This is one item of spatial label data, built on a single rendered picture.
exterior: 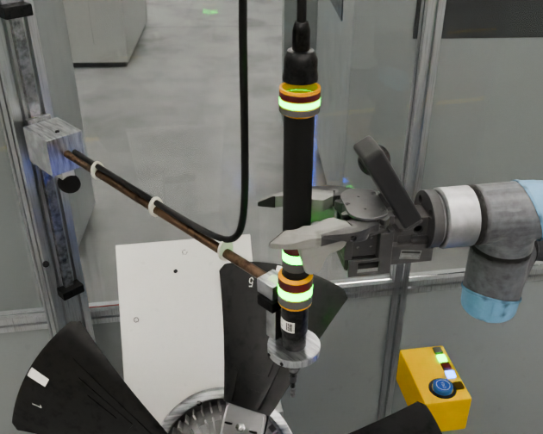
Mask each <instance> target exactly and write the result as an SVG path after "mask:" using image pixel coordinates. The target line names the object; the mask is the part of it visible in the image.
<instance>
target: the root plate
mask: <svg viewBox="0 0 543 434"><path fill-rule="evenodd" d="M225 421H228V422H231V423H232V424H231V425H228V424H225ZM240 423H243V424H244V426H245V430H244V431H243V432H239V431H237V430H236V429H235V426H236V425H237V424H240ZM265 423H266V415H264V414H262V413H259V412H254V411H251V410H248V409H246V408H243V407H240V406H236V405H234V404H231V403H227V405H226V409H225V413H224V417H223V421H222V427H221V432H220V434H252V433H251V432H249V431H256V432H257V434H264V430H265Z"/></svg>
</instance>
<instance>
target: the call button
mask: <svg viewBox="0 0 543 434"><path fill-rule="evenodd" d="M433 390H434V391H435V392H436V393H437V394H439V395H444V396H447V395H450V394H451V393H452V392H453V385H452V383H451V382H450V381H449V380H447V379H436V380H434V383H433Z"/></svg>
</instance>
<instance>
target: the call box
mask: <svg viewBox="0 0 543 434"><path fill-rule="evenodd" d="M433 347H440V348H441V349H442V351H443V354H445V356H446V359H447V362H449V363H450V365H451V367H452V369H448V370H453V371H454V373H455V375H456V377H455V378H447V376H446V373H445V371H446V370H443V368H442V367H441V365H440V364H441V363H447V362H441V363H440V362H439V360H438V359H437V357H436V356H437V355H442V354H437V355H435V354H434V351H433ZM436 379H447V380H449V381H450V382H451V383H452V385H453V383H454V382H455V381H462V380H461V378H460V377H459V374H458V372H457V370H456V369H455V368H454V366H453V363H452V362H451V360H450V358H449V356H448V355H447V353H446V351H445V349H444V347H443V346H441V345H440V346H432V347H424V348H416V349H408V350H400V353H399V360H398V366H397V373H396V381H397V383H398V385H399V388H400V389H401V391H402V393H403V397H404V399H405V401H406V403H407V405H408V406H410V405H412V404H414V403H416V401H419V402H421V403H422V404H425V405H426V406H427V407H428V409H429V411H430V412H431V413H432V415H433V416H434V419H435V421H436V422H437V424H438V426H439V427H440V430H441V431H453V430H460V429H464V428H465V426H466V422H467V418H468V414H469V410H470V406H471V396H470V394H469V393H468V391H467V389H466V387H465V385H464V383H463V382H462V383H463V385H464V387H465V388H464V389H460V390H456V388H455V386H453V390H452V393H451V394H450V395H447V396H444V395H439V394H437V393H436V392H435V391H434V390H433V383H434V380H436Z"/></svg>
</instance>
